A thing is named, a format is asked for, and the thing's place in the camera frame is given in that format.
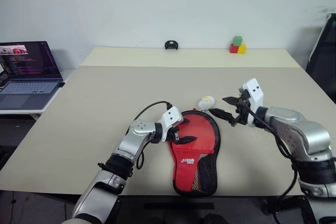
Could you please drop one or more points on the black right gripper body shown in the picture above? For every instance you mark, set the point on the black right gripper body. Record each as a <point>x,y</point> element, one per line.
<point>244,111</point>

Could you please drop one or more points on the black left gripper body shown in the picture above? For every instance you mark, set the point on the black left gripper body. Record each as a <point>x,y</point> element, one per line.
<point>174,134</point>

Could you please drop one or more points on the red and black paddle case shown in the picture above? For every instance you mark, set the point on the red and black paddle case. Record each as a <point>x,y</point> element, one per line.
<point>186,171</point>

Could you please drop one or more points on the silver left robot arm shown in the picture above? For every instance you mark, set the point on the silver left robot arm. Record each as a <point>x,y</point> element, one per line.
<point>136,129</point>

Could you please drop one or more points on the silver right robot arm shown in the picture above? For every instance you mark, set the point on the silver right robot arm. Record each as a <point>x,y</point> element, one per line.
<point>288,119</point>

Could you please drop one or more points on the red cube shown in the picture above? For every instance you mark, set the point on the red cube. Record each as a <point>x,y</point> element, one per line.
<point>233,48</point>

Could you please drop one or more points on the yellow cube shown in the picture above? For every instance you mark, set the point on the yellow cube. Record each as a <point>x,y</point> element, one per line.
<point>242,49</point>

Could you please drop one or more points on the green cube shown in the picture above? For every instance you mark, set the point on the green cube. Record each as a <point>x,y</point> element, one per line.
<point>238,41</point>

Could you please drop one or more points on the small black clip object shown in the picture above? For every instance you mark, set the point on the small black clip object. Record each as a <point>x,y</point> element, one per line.
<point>170,45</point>

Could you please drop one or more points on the dark rounded shape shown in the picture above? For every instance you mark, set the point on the dark rounded shape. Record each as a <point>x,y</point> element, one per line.
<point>214,219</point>

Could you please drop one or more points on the black office chair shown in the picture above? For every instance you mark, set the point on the black office chair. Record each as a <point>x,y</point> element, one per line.
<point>324,58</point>

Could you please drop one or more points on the white side table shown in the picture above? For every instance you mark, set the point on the white side table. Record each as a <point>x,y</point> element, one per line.
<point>68,73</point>

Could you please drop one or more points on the open grey laptop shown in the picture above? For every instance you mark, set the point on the open grey laptop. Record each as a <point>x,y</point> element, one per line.
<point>29,90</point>

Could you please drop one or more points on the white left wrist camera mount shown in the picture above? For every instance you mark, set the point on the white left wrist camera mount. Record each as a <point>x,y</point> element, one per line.
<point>170,117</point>

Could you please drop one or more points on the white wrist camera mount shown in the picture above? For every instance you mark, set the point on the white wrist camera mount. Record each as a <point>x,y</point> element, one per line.
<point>170,117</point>
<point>253,89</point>

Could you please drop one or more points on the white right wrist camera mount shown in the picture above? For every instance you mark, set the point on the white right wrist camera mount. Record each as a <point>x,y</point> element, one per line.
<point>253,89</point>

